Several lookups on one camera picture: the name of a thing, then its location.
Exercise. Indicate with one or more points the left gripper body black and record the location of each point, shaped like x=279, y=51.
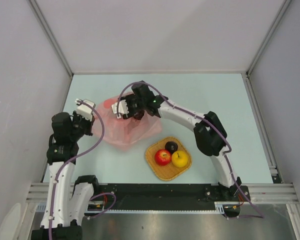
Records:
x=81, y=125

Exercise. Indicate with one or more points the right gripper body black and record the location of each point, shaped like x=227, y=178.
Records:
x=134, y=105

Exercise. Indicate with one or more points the pink plastic bag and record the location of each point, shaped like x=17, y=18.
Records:
x=124, y=133

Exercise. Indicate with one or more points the dark fake mangosteen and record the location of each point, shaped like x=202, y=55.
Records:
x=171, y=146

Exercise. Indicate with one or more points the red fake apple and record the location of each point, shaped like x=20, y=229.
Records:
x=163, y=157

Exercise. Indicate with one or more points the yellow fake apple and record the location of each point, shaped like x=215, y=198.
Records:
x=179, y=159

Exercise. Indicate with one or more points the woven bamboo tray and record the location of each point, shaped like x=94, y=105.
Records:
x=168, y=172

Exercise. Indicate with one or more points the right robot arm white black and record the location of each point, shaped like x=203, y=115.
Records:
x=209, y=133

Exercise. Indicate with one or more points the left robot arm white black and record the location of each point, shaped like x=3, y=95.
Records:
x=66, y=205

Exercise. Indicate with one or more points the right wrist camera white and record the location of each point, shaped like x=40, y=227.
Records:
x=120, y=109

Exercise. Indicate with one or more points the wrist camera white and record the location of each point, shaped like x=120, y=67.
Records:
x=120, y=109
x=85, y=108

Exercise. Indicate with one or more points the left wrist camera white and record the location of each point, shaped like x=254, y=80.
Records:
x=85, y=108

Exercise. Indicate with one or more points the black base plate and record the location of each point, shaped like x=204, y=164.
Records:
x=171, y=197

